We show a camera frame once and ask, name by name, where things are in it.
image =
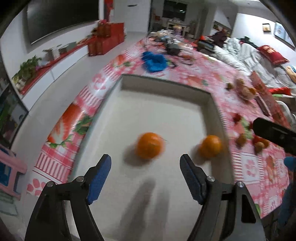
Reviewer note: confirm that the red gift box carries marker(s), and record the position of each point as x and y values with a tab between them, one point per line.
111	31
99	46

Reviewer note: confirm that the black power adapter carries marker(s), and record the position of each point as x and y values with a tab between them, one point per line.
173	49

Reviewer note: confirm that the small cardboard box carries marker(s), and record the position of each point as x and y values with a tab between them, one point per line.
52	52

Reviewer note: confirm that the black framed glass tank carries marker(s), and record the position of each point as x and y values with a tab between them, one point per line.
9	115

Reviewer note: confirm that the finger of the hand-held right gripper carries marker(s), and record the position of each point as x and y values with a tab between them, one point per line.
274	135
291	163

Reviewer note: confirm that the large picture frame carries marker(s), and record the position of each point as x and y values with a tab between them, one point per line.
280	30

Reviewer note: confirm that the white television cabinet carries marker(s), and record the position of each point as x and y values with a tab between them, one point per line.
57	69

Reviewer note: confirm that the white grey blanket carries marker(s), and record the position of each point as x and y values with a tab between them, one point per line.
233	54

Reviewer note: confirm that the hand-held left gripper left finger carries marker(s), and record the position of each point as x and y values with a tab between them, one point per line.
100	180

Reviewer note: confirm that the pink plastic stool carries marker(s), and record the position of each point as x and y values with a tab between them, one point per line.
11	162

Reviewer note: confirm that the dark clothing pile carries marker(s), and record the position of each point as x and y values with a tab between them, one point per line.
219	36

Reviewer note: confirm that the red tomato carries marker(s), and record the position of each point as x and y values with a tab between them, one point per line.
256	139
236	117

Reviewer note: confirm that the green potted plant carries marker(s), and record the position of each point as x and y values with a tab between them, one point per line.
27	67

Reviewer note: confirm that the white tray with grey rim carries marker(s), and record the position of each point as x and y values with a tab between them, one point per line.
150	111

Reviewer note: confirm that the small picture frame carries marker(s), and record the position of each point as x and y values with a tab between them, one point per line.
266	27

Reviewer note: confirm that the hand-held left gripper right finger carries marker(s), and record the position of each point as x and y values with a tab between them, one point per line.
192	180

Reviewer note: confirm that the white side table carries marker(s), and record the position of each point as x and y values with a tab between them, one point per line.
177	25

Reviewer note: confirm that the black wall television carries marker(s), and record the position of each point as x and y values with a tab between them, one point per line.
62	16

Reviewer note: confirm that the brown kiwi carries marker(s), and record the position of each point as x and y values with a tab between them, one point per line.
259	147
230	86
241	139

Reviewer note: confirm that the red pillow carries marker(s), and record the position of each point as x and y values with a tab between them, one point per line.
272	54

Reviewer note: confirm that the strawberry print pink tablecloth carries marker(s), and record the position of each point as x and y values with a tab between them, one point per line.
97	81

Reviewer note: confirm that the clear glass bowl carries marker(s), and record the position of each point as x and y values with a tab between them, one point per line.
246	96

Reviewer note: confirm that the red cloth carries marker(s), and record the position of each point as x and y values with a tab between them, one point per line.
281	90

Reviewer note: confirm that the dark blue cloth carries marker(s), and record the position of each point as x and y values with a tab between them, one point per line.
288	204

